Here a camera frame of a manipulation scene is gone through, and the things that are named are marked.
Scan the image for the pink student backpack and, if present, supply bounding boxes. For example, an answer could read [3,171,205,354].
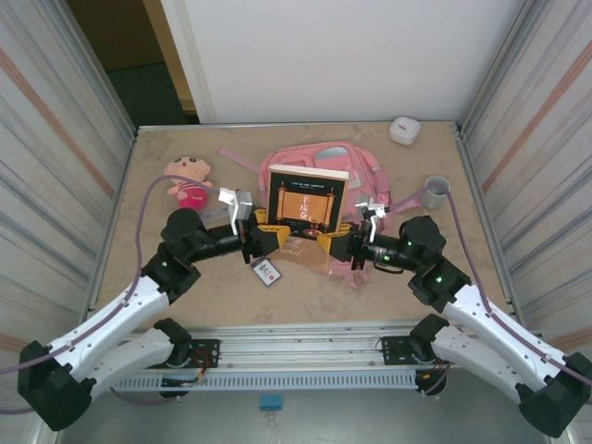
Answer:
[216,142,394,288]

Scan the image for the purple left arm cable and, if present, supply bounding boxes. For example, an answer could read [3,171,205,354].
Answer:
[0,175,228,415]

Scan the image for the grey cup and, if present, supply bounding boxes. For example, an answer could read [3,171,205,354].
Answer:
[419,175,452,209]

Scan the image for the black white card box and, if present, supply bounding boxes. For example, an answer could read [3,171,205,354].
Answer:
[252,259,282,289]

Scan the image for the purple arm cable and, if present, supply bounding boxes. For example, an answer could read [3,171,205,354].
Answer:
[0,175,228,415]
[382,184,592,399]

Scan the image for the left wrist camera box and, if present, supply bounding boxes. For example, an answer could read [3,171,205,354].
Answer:
[218,187,254,237]

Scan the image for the blue binder clip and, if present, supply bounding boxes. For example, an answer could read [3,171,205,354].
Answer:
[258,394,284,425]

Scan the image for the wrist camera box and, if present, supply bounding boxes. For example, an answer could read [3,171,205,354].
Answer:
[218,187,254,237]
[354,196,388,242]

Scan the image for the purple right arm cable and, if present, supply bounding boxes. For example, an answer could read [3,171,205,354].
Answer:
[382,184,592,399]

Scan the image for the black scroll cover book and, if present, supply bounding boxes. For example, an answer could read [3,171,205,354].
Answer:
[265,164,351,235]

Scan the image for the beige door frame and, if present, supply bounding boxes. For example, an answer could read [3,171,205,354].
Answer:
[141,0,204,125]

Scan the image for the small white lidded box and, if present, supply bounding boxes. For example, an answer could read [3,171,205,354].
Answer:
[388,117,422,147]

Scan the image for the perforated grey cable duct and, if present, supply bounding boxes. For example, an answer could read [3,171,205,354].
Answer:
[110,372,417,393]

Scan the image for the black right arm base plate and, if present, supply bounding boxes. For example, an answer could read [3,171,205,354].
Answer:
[379,336,417,366]

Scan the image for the aluminium mounting rail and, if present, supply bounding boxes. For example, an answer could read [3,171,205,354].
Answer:
[124,323,547,372]

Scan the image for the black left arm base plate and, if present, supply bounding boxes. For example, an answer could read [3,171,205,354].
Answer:
[182,339,221,370]

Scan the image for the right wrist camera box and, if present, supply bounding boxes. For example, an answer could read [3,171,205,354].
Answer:
[354,196,388,242]

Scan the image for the pink plush doll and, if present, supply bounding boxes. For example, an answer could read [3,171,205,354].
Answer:
[164,155,214,212]

